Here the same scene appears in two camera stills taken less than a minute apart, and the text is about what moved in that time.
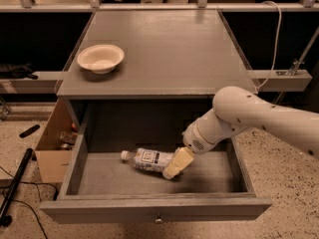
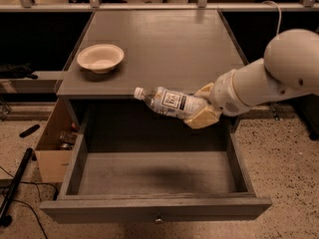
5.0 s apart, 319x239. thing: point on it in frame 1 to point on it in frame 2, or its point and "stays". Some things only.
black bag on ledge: [9, 71] stays
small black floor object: [29, 130] stays
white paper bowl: [101, 59] stays
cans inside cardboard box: [68, 138] stays
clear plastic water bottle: [149, 159] to [170, 102]
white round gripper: [195, 141] to [223, 95]
